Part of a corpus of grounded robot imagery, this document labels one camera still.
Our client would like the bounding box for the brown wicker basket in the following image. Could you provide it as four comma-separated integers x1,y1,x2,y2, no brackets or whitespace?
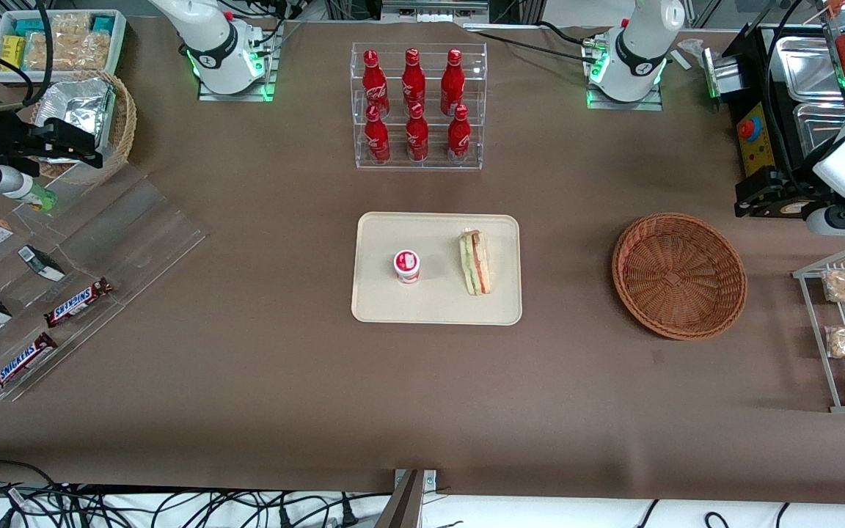
611,213,748,341

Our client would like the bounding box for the beige plastic tray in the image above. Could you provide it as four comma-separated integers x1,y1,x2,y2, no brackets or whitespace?
351,212,523,326

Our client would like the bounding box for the small green bottle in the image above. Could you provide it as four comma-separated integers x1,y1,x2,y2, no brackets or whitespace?
25,183,59,213

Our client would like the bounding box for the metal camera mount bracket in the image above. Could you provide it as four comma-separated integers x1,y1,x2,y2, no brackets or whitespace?
375,469,439,528

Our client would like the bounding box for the black cable on table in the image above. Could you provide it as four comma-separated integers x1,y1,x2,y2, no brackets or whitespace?
467,21,608,65

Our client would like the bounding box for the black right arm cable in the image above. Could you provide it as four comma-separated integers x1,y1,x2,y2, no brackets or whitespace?
0,0,55,112

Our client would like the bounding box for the red cola bottle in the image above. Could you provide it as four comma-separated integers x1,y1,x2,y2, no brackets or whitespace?
447,104,472,164
405,103,429,162
441,49,465,116
402,48,427,114
362,50,390,118
364,105,392,164

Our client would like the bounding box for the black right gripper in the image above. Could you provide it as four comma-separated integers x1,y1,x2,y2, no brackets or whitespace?
0,109,105,170

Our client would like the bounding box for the Snickers chocolate bar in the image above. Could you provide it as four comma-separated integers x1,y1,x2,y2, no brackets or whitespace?
44,277,113,328
0,332,58,397

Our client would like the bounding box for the white plastic bin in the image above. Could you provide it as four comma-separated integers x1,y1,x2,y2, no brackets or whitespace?
0,9,128,89

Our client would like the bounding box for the black food warmer appliance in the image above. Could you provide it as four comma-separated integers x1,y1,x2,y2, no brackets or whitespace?
716,22,845,219

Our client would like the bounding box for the aluminium arm base plate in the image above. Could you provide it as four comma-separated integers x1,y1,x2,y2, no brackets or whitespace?
197,22,278,103
586,33,664,111

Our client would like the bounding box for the triangular sandwich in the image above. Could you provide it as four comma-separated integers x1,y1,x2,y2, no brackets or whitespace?
458,229,492,296

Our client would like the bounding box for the clear cracker bag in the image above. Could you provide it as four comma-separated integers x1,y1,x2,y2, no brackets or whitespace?
25,31,71,71
52,12,112,71

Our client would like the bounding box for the black floor cable tangle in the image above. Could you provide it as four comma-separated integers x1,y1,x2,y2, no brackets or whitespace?
0,460,398,528

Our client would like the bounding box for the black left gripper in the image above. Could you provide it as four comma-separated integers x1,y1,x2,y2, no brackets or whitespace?
734,166,834,219

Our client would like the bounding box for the light wicker basket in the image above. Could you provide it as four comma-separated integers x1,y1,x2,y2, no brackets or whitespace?
29,70,137,186

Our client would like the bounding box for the clear acrylic stepped display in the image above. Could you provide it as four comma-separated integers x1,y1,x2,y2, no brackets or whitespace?
0,161,208,403

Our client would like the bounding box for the yellow snack box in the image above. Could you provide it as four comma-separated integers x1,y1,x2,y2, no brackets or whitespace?
0,35,27,73

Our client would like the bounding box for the clear acrylic bottle rack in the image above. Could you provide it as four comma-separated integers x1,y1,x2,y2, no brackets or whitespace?
351,42,488,171

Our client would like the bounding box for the crumpled clear plastic wrap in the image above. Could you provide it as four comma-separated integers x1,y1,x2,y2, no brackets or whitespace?
672,38,711,71

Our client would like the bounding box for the steel warmer pan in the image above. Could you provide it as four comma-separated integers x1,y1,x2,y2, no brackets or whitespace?
775,35,845,103
793,103,845,158

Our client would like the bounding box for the yellow panel red stop button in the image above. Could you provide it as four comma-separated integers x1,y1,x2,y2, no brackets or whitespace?
737,102,772,174

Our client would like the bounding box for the red white yogurt cup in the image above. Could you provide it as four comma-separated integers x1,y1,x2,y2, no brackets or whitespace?
393,250,422,285

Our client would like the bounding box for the grey metal wire rack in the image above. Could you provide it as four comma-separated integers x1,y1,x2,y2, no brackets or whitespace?
793,244,845,414

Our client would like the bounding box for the silver foil snack bag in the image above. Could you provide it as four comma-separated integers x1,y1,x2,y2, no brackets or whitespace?
40,76,117,164

